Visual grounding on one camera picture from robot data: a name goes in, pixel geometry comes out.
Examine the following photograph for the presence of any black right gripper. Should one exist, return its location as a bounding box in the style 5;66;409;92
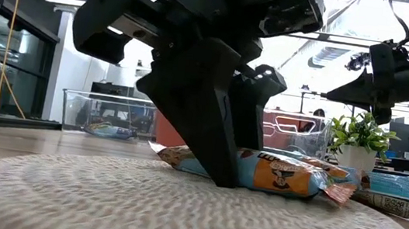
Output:
322;35;409;128

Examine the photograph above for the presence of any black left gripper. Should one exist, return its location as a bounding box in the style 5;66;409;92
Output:
55;0;327;198

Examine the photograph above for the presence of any blue wrapper granola bar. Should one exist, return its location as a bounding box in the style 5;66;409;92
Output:
81;118;140;142
144;136;360;207

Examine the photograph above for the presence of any red and blue granola bar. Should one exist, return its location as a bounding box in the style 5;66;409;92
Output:
358;169;409;213

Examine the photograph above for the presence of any white and teal granola bar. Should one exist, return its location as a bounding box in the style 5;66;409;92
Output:
348;186;409;227

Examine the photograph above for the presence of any black round ceiling spotlight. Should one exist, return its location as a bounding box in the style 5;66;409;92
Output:
345;49;372;75

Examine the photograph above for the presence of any person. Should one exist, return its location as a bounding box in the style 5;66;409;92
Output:
310;106;328;123

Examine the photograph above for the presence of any green potted plant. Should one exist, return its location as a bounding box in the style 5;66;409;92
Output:
324;108;404;177

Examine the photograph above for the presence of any orange plastic bin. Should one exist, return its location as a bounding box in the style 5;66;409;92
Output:
151;109;192;151

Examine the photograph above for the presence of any narrow clear plastic bin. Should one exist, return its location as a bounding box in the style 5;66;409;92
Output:
258;108;333;161

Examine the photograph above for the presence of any wide clear plastic bin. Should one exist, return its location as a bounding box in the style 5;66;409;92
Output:
58;88;160;144

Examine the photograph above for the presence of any long white light bar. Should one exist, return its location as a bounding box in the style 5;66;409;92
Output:
40;0;409;54

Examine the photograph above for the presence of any round woven rope mat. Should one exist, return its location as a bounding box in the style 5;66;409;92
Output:
0;139;409;229

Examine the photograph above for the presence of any black aluminium table frame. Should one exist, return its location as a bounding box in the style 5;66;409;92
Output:
0;111;64;141

